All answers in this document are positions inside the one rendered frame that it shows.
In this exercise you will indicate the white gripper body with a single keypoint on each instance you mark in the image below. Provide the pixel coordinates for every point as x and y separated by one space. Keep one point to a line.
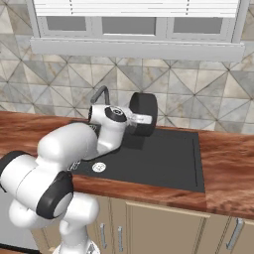
143 119

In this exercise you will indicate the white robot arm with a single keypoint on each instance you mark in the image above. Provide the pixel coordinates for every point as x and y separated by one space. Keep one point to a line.
64 145

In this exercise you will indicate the black pot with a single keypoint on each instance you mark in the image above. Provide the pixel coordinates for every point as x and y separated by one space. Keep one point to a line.
144 102

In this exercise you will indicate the black sink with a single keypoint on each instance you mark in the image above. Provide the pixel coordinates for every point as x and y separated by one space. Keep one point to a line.
158 158

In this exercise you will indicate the silver sink drain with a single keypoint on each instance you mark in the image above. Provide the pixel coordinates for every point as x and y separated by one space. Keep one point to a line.
99 167

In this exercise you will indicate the grey tap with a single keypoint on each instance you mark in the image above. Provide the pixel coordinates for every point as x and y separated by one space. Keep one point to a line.
99 93

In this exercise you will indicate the grey window sill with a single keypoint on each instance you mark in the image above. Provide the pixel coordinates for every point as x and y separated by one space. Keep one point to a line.
137 49

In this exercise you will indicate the beige cupboard door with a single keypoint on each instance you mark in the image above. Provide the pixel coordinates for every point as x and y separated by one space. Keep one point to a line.
246 241
172 231
105 211
119 215

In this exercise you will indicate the white window blind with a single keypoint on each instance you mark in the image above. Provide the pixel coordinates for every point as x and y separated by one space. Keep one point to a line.
135 7

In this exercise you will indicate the pale grey dishwasher front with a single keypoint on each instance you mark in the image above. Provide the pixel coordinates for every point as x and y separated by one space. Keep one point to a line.
10 231

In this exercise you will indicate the white window frame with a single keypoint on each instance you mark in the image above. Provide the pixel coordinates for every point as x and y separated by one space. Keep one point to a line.
132 31

